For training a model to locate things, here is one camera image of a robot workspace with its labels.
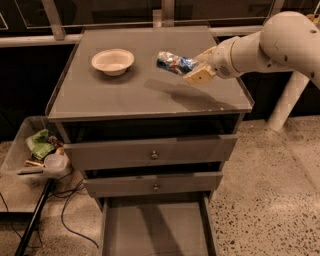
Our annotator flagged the grey drawer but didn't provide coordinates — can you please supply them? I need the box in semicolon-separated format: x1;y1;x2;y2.
84;172;223;198
99;192;219;256
64;135;237;170

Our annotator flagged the grey drawer cabinet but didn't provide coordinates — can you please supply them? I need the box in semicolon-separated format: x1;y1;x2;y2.
44;25;255;256

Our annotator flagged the blue silver redbull can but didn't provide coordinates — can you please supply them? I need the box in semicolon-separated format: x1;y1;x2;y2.
156;51;199;76

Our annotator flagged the metal railing frame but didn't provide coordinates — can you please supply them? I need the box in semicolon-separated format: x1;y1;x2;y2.
0;0;320;49

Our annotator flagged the brass middle drawer knob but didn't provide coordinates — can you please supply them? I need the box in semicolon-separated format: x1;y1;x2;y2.
153;184;159;192

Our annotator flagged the clear plastic storage bin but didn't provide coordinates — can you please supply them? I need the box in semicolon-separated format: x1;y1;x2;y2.
1;116;72;185

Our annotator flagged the grey top drawer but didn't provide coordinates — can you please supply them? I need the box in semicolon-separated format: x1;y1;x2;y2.
64;135;237;170

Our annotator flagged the golden can in bin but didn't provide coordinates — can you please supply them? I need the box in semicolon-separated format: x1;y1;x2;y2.
24;159;45;167

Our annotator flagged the grey bottom drawer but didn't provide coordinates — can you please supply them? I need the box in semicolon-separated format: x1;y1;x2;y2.
99;192;219;256

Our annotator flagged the clear plastic cup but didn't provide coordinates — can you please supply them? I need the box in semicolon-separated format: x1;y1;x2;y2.
44;154;67;170

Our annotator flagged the grey middle drawer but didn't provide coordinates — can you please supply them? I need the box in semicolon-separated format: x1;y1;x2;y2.
84;172;223;198

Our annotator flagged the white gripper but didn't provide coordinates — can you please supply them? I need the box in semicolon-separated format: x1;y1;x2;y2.
183;36;240;85

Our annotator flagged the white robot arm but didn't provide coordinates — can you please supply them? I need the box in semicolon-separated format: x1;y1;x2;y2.
184;11;320;87

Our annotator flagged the brass top drawer knob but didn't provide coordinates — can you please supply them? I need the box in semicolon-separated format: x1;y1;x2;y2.
150;151;159;160

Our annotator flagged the white support post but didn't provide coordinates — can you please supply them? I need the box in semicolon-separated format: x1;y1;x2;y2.
267;71;309;131

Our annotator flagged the black pole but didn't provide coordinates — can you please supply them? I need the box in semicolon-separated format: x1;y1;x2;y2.
14;178;54;256

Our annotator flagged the yellow object on railing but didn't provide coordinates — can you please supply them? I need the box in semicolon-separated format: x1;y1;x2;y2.
307;14;320;24

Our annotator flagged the brass drawer knob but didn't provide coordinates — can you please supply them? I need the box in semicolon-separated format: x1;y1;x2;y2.
150;151;159;160
153;184;159;192

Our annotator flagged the black floor cable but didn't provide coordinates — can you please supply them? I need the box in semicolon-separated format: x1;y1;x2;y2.
46;168;100;249

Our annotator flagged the green snack bag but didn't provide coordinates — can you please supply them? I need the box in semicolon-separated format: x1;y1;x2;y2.
25;129;55;160

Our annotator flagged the white paper bowl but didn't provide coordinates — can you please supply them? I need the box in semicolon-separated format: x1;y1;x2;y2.
91;49;135;76

